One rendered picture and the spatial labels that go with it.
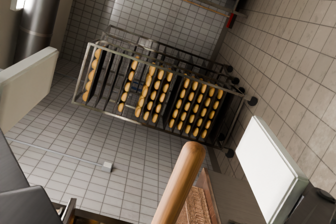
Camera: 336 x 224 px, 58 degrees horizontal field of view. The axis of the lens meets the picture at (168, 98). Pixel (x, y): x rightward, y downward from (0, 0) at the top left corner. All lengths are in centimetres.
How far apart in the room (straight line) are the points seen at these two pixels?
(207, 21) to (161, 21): 79
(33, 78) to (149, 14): 512
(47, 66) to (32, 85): 2
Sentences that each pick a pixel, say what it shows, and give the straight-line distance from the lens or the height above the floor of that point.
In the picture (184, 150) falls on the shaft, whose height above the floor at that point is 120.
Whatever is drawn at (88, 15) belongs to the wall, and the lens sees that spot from 541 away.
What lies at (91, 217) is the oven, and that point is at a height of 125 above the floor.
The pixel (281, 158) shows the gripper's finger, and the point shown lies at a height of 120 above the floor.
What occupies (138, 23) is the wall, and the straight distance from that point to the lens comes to 529.
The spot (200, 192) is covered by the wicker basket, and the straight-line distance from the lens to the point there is 215.
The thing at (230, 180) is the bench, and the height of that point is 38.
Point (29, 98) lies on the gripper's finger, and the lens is 17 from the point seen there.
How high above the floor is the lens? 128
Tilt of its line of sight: 8 degrees down
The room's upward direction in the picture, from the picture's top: 72 degrees counter-clockwise
